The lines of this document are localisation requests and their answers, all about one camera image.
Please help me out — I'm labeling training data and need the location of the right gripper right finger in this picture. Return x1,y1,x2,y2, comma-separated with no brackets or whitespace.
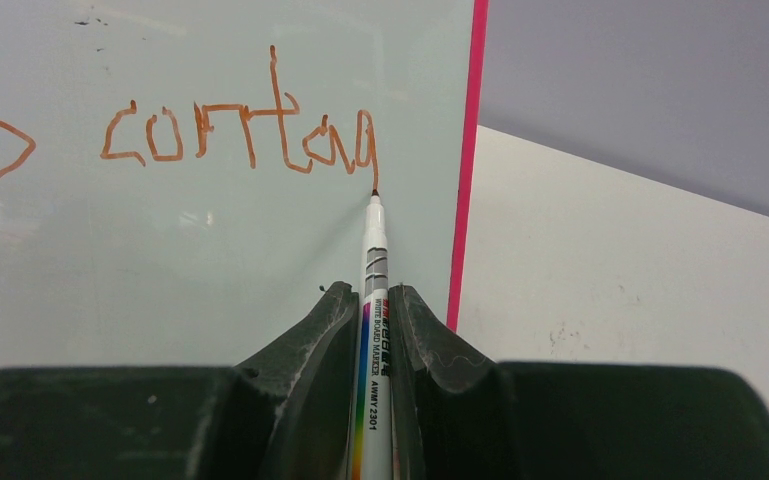
389,285,769,479

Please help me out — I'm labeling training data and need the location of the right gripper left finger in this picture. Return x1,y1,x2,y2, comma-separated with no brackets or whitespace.
0,282,359,479

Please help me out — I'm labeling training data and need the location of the white whiteboard marker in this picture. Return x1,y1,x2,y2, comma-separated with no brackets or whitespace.
348,190,393,479

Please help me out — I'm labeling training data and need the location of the pink framed whiteboard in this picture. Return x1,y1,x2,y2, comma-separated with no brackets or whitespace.
0,1,488,368

